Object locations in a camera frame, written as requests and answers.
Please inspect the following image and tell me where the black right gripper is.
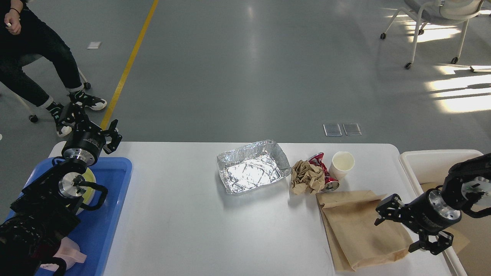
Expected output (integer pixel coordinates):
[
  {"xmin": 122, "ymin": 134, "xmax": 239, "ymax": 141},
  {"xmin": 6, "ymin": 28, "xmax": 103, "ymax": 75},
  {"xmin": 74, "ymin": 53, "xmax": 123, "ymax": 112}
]
[{"xmin": 374, "ymin": 189, "xmax": 462, "ymax": 255}]

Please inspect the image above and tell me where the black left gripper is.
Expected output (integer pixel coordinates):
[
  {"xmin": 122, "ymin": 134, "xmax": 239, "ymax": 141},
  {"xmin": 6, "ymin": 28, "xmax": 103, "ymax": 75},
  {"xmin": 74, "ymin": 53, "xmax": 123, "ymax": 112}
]
[{"xmin": 58, "ymin": 103, "xmax": 122, "ymax": 161}]

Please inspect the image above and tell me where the brown paper bag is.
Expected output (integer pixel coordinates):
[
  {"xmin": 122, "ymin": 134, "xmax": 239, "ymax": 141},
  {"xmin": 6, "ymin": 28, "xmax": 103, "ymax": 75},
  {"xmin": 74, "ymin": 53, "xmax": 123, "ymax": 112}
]
[
  {"xmin": 316, "ymin": 190, "xmax": 413, "ymax": 271},
  {"xmin": 420, "ymin": 182, "xmax": 443, "ymax": 192}
]

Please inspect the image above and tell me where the yellow plastic plate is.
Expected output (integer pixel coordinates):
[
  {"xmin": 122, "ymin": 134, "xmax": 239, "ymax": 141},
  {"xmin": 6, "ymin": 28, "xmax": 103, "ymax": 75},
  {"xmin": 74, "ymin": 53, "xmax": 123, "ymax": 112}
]
[{"xmin": 82, "ymin": 168, "xmax": 96, "ymax": 205}]

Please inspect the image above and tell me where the pink mug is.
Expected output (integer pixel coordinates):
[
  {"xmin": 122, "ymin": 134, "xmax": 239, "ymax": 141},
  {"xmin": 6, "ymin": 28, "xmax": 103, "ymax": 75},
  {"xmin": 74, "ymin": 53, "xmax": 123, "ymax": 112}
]
[{"xmin": 52, "ymin": 237, "xmax": 87, "ymax": 270}]

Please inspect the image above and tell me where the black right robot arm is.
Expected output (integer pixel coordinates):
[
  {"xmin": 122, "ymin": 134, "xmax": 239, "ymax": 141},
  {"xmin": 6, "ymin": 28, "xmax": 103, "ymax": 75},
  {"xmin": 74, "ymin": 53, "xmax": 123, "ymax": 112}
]
[{"xmin": 374, "ymin": 154, "xmax": 491, "ymax": 255}]

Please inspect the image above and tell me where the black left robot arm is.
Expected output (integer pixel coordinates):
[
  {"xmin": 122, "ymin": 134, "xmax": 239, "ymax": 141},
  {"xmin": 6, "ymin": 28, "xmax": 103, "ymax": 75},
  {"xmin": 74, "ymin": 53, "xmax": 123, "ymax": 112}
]
[{"xmin": 0, "ymin": 103, "xmax": 122, "ymax": 276}]

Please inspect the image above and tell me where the black white sneaker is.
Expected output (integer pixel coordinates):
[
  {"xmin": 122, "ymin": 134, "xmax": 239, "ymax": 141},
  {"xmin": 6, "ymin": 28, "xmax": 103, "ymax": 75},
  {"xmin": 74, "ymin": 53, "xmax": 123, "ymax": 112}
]
[
  {"xmin": 46, "ymin": 102, "xmax": 72, "ymax": 137},
  {"xmin": 69, "ymin": 90, "xmax": 107, "ymax": 111}
]

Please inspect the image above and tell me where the brown paper in bin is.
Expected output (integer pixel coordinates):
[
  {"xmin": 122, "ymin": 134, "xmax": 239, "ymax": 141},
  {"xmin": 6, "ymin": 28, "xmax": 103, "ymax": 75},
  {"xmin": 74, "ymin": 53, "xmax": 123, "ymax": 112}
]
[{"xmin": 445, "ymin": 227, "xmax": 470, "ymax": 254}]

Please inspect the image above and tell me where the white plastic bin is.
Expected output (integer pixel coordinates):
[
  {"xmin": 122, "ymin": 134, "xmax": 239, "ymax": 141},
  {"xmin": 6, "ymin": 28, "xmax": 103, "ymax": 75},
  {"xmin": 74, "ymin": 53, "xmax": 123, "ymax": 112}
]
[{"xmin": 399, "ymin": 149, "xmax": 491, "ymax": 276}]

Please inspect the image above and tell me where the chair caster leg left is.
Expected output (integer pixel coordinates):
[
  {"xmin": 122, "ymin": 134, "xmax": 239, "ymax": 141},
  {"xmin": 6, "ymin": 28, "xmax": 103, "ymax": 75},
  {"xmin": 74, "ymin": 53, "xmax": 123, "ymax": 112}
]
[{"xmin": 10, "ymin": 67, "xmax": 91, "ymax": 123}]

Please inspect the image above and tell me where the crushed red can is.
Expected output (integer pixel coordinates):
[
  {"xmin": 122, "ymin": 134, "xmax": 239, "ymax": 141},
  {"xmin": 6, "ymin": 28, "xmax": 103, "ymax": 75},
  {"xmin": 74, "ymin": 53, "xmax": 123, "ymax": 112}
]
[{"xmin": 308, "ymin": 152, "xmax": 340, "ymax": 192}]

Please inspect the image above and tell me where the blue plastic tray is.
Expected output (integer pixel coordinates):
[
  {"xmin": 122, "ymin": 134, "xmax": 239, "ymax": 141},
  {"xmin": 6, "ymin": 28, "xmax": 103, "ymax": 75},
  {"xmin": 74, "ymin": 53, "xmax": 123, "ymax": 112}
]
[{"xmin": 25, "ymin": 158, "xmax": 132, "ymax": 276}]

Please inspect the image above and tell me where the seated person in black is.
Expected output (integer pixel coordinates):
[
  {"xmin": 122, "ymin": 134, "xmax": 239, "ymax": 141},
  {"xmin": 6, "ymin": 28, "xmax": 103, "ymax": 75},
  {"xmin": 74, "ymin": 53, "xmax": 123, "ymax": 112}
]
[{"xmin": 0, "ymin": 0, "xmax": 84, "ymax": 108}]

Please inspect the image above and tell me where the crumpled brown paper ball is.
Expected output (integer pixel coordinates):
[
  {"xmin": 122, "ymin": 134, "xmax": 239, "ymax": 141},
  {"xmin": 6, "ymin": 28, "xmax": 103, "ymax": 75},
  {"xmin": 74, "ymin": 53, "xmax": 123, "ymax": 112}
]
[{"xmin": 291, "ymin": 160, "xmax": 326, "ymax": 195}]

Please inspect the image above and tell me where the aluminium foil tray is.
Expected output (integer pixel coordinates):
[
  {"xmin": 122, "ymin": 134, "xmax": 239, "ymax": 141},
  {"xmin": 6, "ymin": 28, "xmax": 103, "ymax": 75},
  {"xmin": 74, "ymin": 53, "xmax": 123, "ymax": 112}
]
[{"xmin": 216, "ymin": 140, "xmax": 292, "ymax": 195}]

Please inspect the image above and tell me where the white office chair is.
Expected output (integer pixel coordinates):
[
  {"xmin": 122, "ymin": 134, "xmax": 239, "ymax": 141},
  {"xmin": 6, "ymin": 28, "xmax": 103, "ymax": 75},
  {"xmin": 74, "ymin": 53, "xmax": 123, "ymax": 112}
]
[{"xmin": 379, "ymin": 0, "xmax": 484, "ymax": 69}]

